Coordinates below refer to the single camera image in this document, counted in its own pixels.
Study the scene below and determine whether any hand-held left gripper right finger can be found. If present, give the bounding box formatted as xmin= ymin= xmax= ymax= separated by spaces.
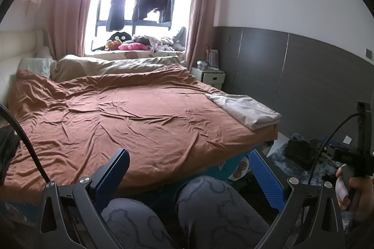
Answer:
xmin=250 ymin=149 xmax=347 ymax=249

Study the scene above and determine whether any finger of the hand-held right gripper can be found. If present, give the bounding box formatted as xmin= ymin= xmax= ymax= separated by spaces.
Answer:
xmin=320 ymin=144 xmax=335 ymax=157

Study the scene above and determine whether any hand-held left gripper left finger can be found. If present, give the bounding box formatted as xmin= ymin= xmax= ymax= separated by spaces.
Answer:
xmin=38 ymin=148 xmax=130 ymax=249

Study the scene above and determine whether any beige jacket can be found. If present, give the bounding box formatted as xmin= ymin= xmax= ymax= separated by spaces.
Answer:
xmin=205 ymin=93 xmax=282 ymax=131

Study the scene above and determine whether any pile of light clothes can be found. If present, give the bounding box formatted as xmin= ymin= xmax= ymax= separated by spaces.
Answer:
xmin=134 ymin=35 xmax=179 ymax=52

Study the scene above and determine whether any person's right hand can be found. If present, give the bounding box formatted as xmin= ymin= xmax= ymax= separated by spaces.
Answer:
xmin=336 ymin=169 xmax=374 ymax=222

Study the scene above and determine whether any grey shaggy rug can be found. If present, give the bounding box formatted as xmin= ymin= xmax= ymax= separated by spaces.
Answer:
xmin=267 ymin=133 xmax=352 ymax=200

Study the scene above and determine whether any black bag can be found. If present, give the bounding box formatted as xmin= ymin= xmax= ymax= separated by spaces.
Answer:
xmin=284 ymin=139 xmax=320 ymax=170

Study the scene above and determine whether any person's left leg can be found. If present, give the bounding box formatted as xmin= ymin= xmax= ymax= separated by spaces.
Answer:
xmin=99 ymin=198 xmax=177 ymax=249

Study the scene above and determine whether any person's leg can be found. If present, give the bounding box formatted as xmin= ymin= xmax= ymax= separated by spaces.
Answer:
xmin=99 ymin=198 xmax=177 ymax=249
xmin=175 ymin=175 xmax=271 ymax=249

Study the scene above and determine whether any person's right leg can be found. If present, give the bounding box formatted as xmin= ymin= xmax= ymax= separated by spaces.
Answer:
xmin=175 ymin=175 xmax=271 ymax=249

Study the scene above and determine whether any bed with brown sheet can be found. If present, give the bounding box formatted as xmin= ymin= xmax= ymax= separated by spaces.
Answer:
xmin=0 ymin=66 xmax=279 ymax=204

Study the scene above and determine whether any dark cloth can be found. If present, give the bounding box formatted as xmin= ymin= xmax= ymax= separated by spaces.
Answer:
xmin=0 ymin=124 xmax=23 ymax=186

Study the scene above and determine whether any beige duvet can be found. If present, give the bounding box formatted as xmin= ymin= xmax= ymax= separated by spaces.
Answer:
xmin=51 ymin=55 xmax=188 ymax=83

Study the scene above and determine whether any white nightstand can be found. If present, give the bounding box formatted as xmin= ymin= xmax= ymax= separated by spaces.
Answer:
xmin=191 ymin=66 xmax=226 ymax=91

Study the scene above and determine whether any white rack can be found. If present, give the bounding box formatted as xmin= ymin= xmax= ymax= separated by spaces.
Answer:
xmin=206 ymin=49 xmax=219 ymax=68

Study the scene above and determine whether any brown plush toy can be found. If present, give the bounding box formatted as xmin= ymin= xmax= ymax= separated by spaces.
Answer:
xmin=105 ymin=40 xmax=122 ymax=51

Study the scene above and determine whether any pink cloth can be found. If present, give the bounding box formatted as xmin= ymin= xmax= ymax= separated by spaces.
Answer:
xmin=118 ymin=43 xmax=149 ymax=51

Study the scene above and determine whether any light patterned pillow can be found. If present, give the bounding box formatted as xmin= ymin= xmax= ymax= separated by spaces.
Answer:
xmin=19 ymin=58 xmax=55 ymax=78

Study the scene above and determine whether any black plush toy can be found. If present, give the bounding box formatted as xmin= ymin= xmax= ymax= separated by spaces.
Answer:
xmin=109 ymin=31 xmax=132 ymax=42

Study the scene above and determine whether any white pillow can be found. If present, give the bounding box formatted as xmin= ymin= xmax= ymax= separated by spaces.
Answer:
xmin=35 ymin=46 xmax=54 ymax=59

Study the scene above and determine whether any grey cloth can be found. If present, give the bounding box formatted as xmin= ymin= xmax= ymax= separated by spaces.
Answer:
xmin=172 ymin=26 xmax=187 ymax=51

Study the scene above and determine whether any cream padded headboard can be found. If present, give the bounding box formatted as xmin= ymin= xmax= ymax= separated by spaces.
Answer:
xmin=0 ymin=28 xmax=53 ymax=105

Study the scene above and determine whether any black hanging coat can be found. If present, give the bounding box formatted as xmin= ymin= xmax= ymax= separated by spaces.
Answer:
xmin=106 ymin=0 xmax=128 ymax=32

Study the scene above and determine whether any window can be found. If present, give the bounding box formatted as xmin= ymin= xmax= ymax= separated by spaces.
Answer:
xmin=84 ymin=0 xmax=200 ymax=57

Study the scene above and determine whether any pink curtain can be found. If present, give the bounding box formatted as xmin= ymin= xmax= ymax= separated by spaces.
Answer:
xmin=44 ymin=0 xmax=106 ymax=59
xmin=184 ymin=0 xmax=219 ymax=69

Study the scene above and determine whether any right hand-held gripper black cable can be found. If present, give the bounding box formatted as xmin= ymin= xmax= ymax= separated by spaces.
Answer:
xmin=309 ymin=113 xmax=360 ymax=180

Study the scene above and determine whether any hand-held gripper black cable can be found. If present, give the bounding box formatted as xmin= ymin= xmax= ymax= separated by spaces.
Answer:
xmin=309 ymin=113 xmax=360 ymax=180
xmin=0 ymin=102 xmax=52 ymax=184

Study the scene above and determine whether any left hand-held gripper black cable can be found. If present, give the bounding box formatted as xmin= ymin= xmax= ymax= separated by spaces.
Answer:
xmin=0 ymin=102 xmax=52 ymax=184

